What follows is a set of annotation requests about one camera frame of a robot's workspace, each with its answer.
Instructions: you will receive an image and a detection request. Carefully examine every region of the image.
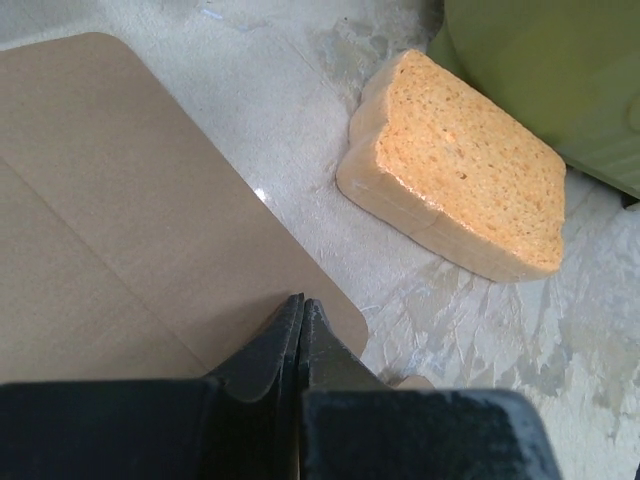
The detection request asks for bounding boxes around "large brown cardboard box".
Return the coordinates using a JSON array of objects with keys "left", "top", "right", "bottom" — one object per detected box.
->
[{"left": 1, "top": 33, "right": 368, "bottom": 382}]

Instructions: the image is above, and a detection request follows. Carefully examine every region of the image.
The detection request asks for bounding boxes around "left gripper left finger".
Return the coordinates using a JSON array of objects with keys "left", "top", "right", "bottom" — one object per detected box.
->
[{"left": 1, "top": 294, "right": 305, "bottom": 479}]

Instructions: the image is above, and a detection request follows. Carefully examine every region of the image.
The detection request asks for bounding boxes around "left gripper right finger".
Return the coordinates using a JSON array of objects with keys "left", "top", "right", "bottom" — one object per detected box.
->
[{"left": 299, "top": 300, "right": 561, "bottom": 479}]

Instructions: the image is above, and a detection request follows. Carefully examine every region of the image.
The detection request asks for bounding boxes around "orange sponge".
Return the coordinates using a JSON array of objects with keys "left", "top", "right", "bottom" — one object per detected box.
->
[{"left": 336, "top": 49, "right": 566, "bottom": 283}]

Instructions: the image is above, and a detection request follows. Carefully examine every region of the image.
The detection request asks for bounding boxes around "olive green plastic bin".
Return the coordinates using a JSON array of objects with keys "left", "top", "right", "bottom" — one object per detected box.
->
[{"left": 427, "top": 1, "right": 639, "bottom": 197}]

